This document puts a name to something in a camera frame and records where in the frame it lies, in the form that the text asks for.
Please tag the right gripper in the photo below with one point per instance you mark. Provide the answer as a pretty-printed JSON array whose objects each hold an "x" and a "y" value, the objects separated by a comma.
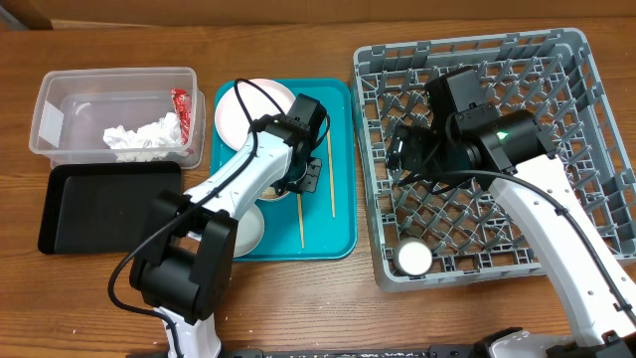
[{"x": 404, "y": 153}]

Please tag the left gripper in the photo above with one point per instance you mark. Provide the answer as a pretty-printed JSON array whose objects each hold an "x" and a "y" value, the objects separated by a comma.
[{"x": 310, "y": 179}]

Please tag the white bowl with rice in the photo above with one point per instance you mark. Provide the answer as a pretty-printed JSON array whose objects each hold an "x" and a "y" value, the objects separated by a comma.
[{"x": 269, "y": 194}]

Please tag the small white cup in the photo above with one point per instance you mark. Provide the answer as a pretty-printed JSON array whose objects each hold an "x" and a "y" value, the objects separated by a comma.
[{"x": 412, "y": 257}]

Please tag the red snack wrapper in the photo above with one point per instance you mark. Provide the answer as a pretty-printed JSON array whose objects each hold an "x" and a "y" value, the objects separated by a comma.
[{"x": 182, "y": 103}]

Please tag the white napkin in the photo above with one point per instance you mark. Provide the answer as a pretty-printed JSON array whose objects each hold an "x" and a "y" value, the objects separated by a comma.
[{"x": 145, "y": 143}]

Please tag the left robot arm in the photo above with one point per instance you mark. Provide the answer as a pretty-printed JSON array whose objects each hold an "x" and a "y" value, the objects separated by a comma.
[{"x": 185, "y": 266}]

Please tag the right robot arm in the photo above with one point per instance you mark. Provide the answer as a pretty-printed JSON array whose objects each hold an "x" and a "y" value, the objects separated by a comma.
[{"x": 514, "y": 158}]

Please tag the grey dishwasher rack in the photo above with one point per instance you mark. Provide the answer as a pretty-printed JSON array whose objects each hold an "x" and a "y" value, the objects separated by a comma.
[{"x": 551, "y": 73}]

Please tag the left wooden chopstick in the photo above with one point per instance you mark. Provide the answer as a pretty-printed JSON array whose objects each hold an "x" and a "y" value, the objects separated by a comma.
[{"x": 300, "y": 220}]

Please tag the wooden chopstick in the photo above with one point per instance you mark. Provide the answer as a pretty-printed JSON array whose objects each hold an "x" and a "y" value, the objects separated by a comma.
[
  {"x": 300, "y": 220},
  {"x": 331, "y": 173}
]

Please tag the right wooden chopstick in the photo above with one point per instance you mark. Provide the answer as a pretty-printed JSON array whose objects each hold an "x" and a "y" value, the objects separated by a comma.
[{"x": 331, "y": 173}]

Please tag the teal serving tray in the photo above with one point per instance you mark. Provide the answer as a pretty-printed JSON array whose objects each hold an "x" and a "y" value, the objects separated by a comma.
[{"x": 326, "y": 238}]

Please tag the pale green shallow bowl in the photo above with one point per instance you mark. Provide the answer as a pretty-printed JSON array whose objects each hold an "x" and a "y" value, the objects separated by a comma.
[{"x": 250, "y": 231}]

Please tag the large white plate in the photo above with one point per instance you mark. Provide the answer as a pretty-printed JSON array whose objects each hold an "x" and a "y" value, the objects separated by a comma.
[{"x": 230, "y": 120}]

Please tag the black plastic tray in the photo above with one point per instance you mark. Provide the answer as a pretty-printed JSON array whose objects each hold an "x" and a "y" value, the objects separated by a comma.
[{"x": 101, "y": 208}]

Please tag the clear plastic bin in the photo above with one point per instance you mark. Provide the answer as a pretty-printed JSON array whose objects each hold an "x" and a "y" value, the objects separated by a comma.
[{"x": 74, "y": 108}]

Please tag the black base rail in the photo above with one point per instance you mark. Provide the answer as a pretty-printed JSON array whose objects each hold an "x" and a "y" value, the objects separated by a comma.
[{"x": 348, "y": 352}]

